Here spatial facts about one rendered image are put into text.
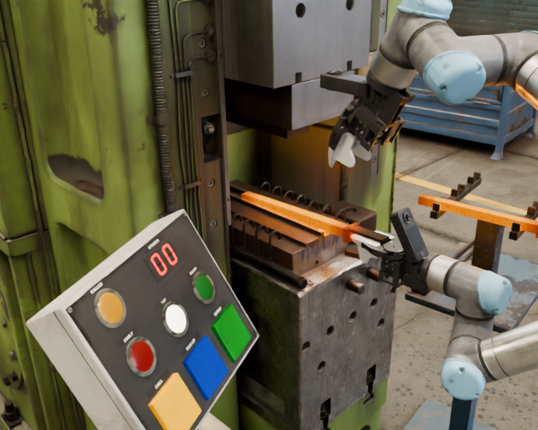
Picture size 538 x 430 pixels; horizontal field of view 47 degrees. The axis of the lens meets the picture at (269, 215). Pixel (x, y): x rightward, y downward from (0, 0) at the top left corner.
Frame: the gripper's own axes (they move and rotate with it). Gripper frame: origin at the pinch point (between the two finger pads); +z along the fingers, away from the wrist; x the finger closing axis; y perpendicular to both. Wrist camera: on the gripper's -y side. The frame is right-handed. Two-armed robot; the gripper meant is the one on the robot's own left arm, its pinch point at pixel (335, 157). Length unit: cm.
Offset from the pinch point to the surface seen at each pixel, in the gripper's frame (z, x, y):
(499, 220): 20, 53, 22
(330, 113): 3.4, 14.1, -13.4
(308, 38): -11.6, 6.7, -21.1
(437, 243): 152, 198, -21
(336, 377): 60, 12, 23
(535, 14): 200, 767, -236
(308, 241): 29.3, 7.5, -0.2
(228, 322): 18.8, -30.0, 12.0
